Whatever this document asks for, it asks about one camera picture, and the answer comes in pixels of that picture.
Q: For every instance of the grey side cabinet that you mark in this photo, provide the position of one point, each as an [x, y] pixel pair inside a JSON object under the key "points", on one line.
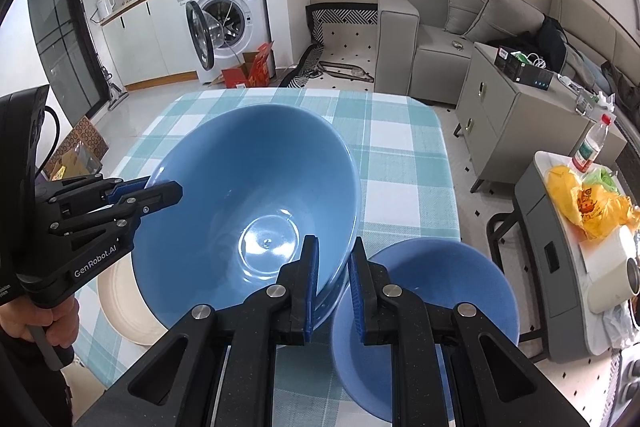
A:
{"points": [[515, 127]]}

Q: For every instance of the white base kitchen cabinets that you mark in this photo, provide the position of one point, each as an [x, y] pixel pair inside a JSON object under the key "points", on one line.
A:
{"points": [[150, 42]]}

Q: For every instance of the teal checked tablecloth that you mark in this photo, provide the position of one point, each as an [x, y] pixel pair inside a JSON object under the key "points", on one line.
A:
{"points": [[400, 147]]}

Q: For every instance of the white electric kettle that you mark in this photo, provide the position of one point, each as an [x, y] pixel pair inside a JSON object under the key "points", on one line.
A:
{"points": [[106, 6]]}

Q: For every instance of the black box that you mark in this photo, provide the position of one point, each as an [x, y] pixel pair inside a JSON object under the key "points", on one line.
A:
{"points": [[530, 74]]}

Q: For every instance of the floor mop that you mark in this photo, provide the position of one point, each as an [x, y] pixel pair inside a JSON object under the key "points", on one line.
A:
{"points": [[114, 89]]}

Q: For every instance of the open brown cardboard box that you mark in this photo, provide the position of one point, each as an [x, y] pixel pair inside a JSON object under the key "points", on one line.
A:
{"points": [[75, 159]]}

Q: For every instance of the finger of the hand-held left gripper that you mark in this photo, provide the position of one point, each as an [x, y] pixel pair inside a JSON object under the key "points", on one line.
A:
{"points": [[160, 194], [125, 189]]}

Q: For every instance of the black framed glass door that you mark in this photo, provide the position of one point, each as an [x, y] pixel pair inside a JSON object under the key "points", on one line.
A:
{"points": [[55, 7]]}

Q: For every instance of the toilet paper roll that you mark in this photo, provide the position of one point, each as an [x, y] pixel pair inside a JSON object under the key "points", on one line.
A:
{"points": [[607, 267]]}

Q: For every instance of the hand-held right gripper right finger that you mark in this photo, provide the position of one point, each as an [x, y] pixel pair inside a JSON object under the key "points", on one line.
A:
{"points": [[356, 297]]}

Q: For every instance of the dark blue bowl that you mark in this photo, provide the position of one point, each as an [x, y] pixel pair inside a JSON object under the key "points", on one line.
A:
{"points": [[450, 297]]}

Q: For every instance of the yellow plastic bag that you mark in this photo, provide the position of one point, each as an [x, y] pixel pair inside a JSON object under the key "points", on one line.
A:
{"points": [[585, 202]]}

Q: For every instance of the black white patterned rug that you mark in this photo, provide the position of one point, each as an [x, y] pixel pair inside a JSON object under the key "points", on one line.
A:
{"points": [[345, 42]]}

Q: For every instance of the grey sofa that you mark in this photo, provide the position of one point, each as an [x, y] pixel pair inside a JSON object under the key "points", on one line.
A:
{"points": [[395, 52]]}

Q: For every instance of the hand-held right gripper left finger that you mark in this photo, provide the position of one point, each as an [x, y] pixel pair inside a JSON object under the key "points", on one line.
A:
{"points": [[311, 287]]}

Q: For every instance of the person's left forearm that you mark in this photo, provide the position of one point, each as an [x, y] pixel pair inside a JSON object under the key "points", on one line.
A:
{"points": [[25, 387]]}

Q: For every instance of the black clothing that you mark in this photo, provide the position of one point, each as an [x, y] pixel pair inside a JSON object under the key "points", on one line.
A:
{"points": [[550, 42]]}

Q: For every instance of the grey cushion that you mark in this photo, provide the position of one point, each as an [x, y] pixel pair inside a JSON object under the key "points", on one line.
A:
{"points": [[505, 14], [462, 4]]}

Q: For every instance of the patterned brown cardboard box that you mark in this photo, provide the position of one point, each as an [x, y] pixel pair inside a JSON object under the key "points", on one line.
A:
{"points": [[87, 134]]}

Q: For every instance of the white plastic bag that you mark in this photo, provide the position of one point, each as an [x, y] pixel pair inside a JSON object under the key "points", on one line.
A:
{"points": [[620, 324]]}

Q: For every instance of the dark jacket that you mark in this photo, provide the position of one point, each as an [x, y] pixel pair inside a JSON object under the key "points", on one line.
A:
{"points": [[620, 82]]}

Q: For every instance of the metal cup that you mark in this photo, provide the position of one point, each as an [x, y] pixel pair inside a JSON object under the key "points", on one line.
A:
{"points": [[634, 277]]}

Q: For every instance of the open red cardboard box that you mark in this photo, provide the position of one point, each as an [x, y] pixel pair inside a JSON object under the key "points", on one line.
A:
{"points": [[255, 67]]}

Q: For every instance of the light blue bowl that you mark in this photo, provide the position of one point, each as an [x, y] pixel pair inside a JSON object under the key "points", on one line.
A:
{"points": [[240, 187]]}

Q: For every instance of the green plastic bag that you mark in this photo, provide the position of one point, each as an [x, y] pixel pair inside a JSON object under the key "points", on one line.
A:
{"points": [[602, 179]]}

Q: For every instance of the person's left hand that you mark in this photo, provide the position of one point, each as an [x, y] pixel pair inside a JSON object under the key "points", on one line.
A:
{"points": [[15, 322]]}

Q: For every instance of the white washing machine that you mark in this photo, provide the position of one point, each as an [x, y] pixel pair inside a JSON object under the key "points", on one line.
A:
{"points": [[245, 22]]}

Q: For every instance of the plastic water bottle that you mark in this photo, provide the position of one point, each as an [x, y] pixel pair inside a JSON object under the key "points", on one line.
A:
{"points": [[590, 147]]}

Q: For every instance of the grey side table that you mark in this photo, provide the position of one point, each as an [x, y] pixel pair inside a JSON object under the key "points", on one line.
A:
{"points": [[545, 227]]}

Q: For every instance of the beige plate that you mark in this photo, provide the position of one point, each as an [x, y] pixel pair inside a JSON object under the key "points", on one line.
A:
{"points": [[120, 297]]}

